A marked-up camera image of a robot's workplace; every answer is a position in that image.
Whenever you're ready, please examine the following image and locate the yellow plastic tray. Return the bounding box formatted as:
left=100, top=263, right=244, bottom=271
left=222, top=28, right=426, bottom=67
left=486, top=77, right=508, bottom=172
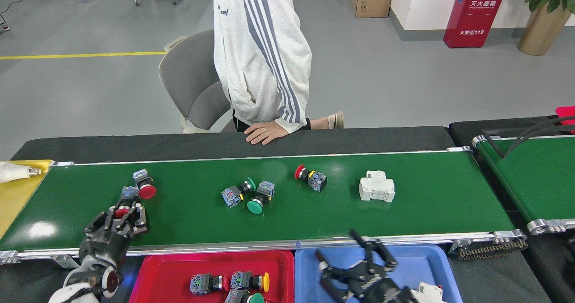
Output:
left=0, top=160, right=54, bottom=238

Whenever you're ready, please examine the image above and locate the green feeder conveyor belt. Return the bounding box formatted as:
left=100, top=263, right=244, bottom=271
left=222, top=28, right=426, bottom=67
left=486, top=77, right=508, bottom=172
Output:
left=472, top=134, right=575, bottom=235

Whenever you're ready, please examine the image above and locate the red fire extinguisher cabinet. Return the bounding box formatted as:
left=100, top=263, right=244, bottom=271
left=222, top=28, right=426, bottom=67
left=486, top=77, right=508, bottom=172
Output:
left=443, top=0, right=509, bottom=49

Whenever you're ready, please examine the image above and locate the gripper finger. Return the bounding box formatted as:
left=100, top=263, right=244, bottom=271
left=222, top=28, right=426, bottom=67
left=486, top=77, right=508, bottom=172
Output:
left=349, top=229, right=399, bottom=272
left=315, top=248, right=360, bottom=303
left=83, top=204, right=121, bottom=243
left=121, top=199, right=150, bottom=237

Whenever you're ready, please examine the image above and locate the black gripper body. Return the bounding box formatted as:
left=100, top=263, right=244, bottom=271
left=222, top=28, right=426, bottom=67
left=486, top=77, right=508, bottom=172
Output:
left=79, top=231, right=132, bottom=270
left=341, top=267, right=419, bottom=303

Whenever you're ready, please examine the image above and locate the red plastic bin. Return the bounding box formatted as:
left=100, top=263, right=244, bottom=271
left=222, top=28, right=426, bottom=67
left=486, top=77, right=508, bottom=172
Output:
left=555, top=106, right=575, bottom=126

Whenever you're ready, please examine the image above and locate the blue plastic tray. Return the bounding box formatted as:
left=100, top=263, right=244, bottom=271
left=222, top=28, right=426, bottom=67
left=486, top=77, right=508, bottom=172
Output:
left=294, top=245, right=463, bottom=303

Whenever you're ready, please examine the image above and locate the green push button switch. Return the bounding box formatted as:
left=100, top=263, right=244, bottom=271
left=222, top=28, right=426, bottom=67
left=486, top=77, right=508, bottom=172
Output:
left=221, top=177, right=257, bottom=208
left=224, top=289, right=265, bottom=303
left=246, top=180, right=276, bottom=215

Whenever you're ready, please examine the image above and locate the black drive chain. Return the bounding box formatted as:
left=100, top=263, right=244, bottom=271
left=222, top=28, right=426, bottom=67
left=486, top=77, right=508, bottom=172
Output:
left=449, top=238, right=528, bottom=261

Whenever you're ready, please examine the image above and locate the yellow push button switch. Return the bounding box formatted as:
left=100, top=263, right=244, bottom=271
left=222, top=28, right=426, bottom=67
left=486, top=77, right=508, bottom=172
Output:
left=230, top=271, right=270, bottom=293

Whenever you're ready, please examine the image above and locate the white tube with metal tip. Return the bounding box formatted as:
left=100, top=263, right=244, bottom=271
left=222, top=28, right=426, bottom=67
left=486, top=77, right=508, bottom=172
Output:
left=0, top=161, right=42, bottom=183

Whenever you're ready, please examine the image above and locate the long green conveyor belt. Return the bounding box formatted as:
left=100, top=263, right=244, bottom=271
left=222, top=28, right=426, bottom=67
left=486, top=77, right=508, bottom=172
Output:
left=0, top=146, right=528, bottom=265

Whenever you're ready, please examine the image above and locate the person's left hand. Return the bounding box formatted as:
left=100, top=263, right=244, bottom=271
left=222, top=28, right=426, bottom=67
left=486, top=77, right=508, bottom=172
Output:
left=244, top=122, right=289, bottom=145

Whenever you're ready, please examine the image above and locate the grey office chair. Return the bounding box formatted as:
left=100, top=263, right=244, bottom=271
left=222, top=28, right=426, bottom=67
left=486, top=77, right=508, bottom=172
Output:
left=158, top=29, right=239, bottom=134

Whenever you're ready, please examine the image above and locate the person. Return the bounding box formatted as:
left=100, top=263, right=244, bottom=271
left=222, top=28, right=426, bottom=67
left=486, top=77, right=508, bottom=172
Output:
left=213, top=0, right=345, bottom=135

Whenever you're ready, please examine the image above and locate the potted plant in gold pot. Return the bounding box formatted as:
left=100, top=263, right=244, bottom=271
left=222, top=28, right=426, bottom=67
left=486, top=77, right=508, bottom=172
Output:
left=515, top=0, right=575, bottom=56

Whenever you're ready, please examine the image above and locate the black curved guide frame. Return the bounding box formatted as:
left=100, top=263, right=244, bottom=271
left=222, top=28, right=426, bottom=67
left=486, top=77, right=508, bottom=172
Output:
left=482, top=116, right=575, bottom=159

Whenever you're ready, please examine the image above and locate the long black table cloth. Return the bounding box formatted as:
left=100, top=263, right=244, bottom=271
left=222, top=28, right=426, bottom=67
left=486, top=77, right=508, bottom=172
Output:
left=11, top=126, right=456, bottom=162

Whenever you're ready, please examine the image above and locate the white circuit breaker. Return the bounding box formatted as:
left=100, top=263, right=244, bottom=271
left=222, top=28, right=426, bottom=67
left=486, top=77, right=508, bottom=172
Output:
left=358, top=170, right=396, bottom=203
left=411, top=281, right=447, bottom=303

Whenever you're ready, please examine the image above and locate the red plastic tray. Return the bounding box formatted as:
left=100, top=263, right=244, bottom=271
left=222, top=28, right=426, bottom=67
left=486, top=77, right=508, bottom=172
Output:
left=129, top=250, right=296, bottom=303

